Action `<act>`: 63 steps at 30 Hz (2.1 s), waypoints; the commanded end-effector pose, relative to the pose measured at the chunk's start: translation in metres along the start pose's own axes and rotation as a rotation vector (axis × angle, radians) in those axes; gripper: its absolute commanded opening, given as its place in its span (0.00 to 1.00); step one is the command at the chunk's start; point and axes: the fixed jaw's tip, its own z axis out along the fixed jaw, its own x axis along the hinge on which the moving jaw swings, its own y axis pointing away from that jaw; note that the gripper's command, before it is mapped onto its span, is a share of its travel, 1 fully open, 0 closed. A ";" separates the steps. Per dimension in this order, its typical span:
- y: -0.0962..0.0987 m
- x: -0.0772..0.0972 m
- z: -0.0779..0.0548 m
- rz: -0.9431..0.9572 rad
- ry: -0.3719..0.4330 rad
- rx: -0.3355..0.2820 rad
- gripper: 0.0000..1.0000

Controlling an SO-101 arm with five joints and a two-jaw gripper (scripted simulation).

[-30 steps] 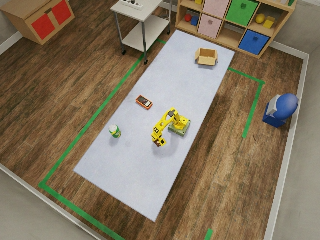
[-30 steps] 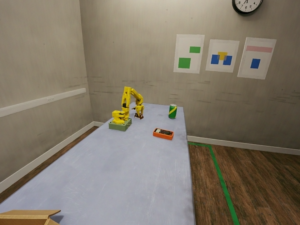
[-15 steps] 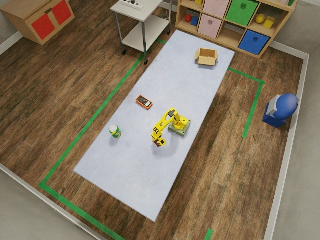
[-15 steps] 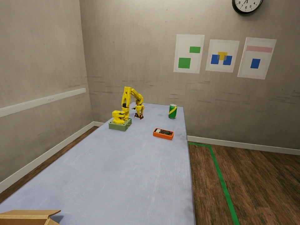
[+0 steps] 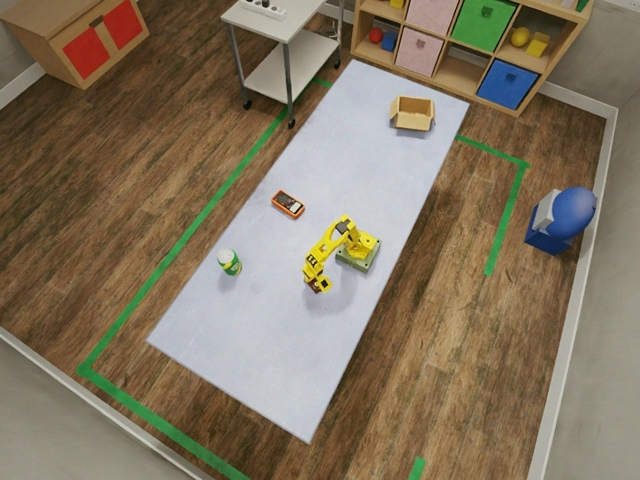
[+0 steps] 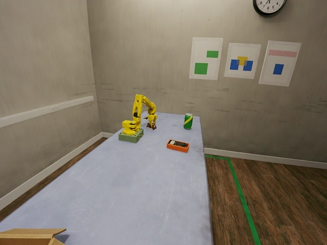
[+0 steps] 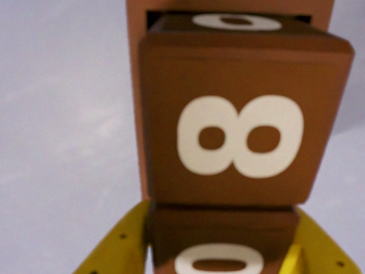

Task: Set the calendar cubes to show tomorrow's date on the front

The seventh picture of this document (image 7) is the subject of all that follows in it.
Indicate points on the brown wooden calendar tray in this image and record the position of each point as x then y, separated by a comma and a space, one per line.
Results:
142, 15

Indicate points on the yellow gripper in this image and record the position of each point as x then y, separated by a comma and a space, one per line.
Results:
124, 249

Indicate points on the brown cube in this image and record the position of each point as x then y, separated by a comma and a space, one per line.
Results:
238, 108
198, 238

